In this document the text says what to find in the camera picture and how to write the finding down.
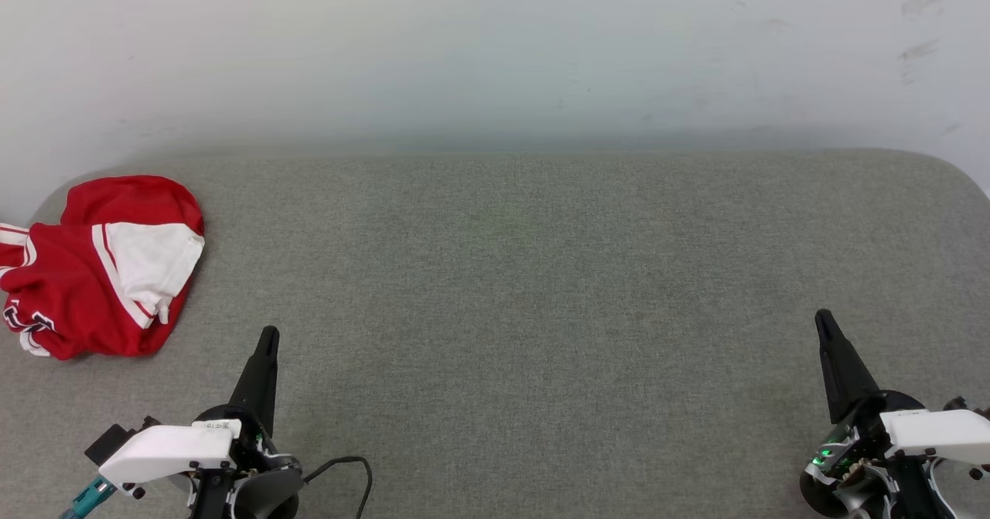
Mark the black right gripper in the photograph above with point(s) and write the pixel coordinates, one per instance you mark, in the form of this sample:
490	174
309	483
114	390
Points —
851	445

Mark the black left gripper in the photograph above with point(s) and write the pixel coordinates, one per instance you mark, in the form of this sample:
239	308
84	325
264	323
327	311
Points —
255	449

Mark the red and white shirt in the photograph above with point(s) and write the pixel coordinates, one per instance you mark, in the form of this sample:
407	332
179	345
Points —
77	287

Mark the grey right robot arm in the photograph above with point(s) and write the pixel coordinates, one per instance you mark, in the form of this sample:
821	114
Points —
866	502

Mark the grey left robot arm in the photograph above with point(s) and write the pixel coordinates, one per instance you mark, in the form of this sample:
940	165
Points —
267	500

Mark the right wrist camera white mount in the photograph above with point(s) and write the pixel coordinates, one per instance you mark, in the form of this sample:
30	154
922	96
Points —
936	434

